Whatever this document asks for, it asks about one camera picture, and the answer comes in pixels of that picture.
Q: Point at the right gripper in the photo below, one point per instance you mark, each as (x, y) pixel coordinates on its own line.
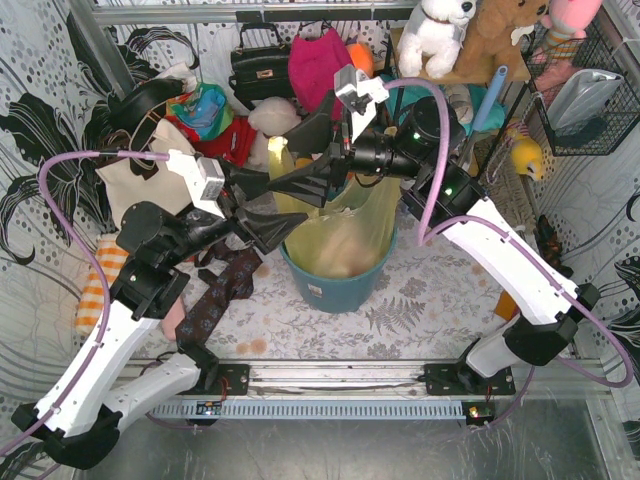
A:
(338, 153)

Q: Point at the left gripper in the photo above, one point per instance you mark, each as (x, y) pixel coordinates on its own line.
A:
(233, 216)

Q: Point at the yellow trash bag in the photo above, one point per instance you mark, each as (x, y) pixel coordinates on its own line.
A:
(349, 235)

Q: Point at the teal trash bin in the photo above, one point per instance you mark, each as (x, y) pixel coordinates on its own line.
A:
(337, 296)

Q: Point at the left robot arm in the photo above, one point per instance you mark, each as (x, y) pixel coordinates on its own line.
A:
(80, 420)

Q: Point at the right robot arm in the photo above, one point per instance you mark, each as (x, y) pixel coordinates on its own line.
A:
(448, 201)

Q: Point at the magenta fabric bag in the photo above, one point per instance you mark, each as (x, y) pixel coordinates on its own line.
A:
(312, 66)

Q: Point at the colourful printed bag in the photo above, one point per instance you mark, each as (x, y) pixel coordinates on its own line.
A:
(201, 115)

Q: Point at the cream canvas tote bag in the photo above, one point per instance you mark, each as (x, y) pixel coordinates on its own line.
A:
(160, 186)

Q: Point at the red cloth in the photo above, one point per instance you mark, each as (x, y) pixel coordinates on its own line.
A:
(233, 145)

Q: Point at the brown patterned necktie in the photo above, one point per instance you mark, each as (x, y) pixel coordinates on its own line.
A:
(229, 276)

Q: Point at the black leather handbag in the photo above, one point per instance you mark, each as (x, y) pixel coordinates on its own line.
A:
(262, 72)

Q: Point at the orange plush toy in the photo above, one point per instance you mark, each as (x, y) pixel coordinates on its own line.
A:
(361, 57)

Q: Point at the pink cloth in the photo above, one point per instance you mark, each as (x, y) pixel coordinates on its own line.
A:
(174, 317)

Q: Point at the grey rolled sock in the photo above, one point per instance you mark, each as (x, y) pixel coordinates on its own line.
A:
(459, 98)

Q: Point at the white plush dog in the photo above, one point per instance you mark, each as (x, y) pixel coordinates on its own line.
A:
(433, 36)

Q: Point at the wooden metal shelf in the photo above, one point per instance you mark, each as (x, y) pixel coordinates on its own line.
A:
(482, 77)

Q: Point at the orange checkered towel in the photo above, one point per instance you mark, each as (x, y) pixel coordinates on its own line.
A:
(111, 258)

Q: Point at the brown teddy bear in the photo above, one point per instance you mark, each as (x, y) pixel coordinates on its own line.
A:
(495, 33)

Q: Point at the purple red sock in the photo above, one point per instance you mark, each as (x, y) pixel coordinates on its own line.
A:
(506, 307)

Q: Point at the silver foil pouch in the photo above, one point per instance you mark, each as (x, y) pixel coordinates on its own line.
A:
(582, 97)

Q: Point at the pink plush toy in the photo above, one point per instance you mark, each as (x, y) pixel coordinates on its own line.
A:
(565, 24)

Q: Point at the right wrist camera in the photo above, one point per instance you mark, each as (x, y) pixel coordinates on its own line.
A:
(360, 95)

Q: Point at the aluminium front rail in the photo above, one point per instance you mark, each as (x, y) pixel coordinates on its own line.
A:
(369, 378)

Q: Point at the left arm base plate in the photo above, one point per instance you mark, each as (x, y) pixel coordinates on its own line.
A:
(226, 379)

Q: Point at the grey cable duct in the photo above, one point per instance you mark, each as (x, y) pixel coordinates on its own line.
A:
(311, 410)

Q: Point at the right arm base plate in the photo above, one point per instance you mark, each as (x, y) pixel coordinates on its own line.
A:
(450, 379)

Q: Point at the black wire basket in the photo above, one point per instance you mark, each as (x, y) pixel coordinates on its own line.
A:
(604, 133)

